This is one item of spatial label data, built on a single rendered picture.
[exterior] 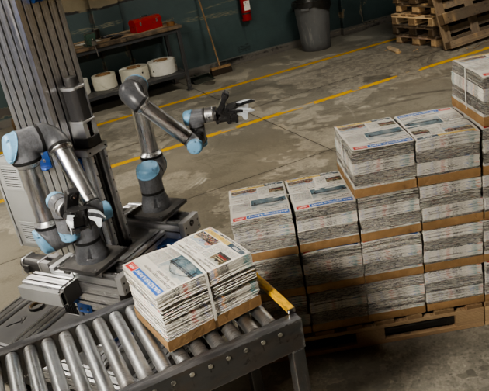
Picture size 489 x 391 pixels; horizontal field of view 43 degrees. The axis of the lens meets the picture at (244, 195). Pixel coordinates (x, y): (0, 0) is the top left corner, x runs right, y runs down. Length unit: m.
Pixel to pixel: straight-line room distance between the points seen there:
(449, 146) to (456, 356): 1.02
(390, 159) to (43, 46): 1.58
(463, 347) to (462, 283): 0.31
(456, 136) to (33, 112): 1.85
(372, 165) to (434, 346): 1.00
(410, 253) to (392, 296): 0.25
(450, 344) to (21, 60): 2.39
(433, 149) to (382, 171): 0.24
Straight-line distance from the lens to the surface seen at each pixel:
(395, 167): 2.83
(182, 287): 2.04
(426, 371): 3.13
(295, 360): 2.24
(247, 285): 2.19
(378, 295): 3.12
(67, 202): 2.24
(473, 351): 3.26
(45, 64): 2.81
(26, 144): 2.56
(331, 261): 2.96
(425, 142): 2.83
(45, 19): 2.84
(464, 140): 2.89
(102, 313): 2.45
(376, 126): 3.02
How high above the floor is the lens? 2.07
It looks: 24 degrees down
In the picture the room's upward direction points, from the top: 11 degrees counter-clockwise
